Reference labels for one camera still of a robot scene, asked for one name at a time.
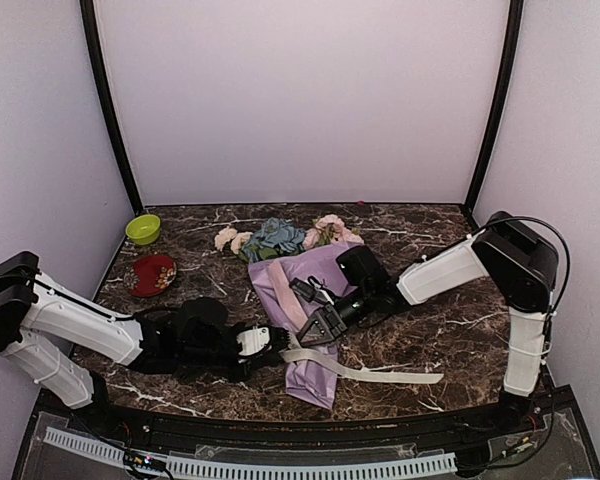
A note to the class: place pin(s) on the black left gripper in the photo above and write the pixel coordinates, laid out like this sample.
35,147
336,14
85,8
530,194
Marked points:
253,363

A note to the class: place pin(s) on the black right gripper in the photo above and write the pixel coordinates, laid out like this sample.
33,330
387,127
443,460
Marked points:
332,318

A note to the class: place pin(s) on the purple and pink wrapping paper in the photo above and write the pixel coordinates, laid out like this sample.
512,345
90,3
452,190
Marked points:
270,280

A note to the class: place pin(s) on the white printed ribbon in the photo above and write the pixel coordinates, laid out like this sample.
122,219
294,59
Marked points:
360,367

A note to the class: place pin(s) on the blue fake flower stem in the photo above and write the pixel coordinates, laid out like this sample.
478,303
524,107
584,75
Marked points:
276,238

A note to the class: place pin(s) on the white fake flower stem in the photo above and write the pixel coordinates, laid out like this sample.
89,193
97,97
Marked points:
231,238

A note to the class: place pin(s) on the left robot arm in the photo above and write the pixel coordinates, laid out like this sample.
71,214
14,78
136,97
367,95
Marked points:
157,341

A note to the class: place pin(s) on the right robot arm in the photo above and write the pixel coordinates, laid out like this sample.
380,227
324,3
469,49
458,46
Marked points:
525,260

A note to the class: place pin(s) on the lime green bowl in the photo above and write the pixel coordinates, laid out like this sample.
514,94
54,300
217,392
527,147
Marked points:
144,229

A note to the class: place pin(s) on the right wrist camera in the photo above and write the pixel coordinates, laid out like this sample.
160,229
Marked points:
314,291

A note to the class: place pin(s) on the black front rail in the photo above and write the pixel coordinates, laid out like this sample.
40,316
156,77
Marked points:
164,412

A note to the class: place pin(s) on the grey cable duct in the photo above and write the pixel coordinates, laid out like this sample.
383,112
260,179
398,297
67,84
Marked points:
230,463

